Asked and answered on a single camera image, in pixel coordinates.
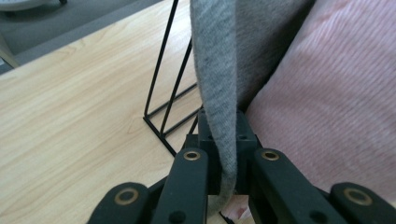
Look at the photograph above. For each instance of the grey knit hat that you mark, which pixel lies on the grey knit hat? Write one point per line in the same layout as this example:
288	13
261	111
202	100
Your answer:
218	77

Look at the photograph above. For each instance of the beige furniture leg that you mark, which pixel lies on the beige furniture leg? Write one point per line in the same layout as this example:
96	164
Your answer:
7	53

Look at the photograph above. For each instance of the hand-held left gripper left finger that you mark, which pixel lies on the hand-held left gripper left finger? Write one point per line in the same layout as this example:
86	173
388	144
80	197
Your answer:
205	141

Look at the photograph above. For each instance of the pink knit hat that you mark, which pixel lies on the pink knit hat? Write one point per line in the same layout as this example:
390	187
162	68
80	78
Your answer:
330	102

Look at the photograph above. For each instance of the white round base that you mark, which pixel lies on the white round base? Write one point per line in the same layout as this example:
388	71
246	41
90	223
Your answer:
18	3

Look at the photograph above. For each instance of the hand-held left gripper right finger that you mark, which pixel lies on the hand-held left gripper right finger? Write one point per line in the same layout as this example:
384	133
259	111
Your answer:
244	141

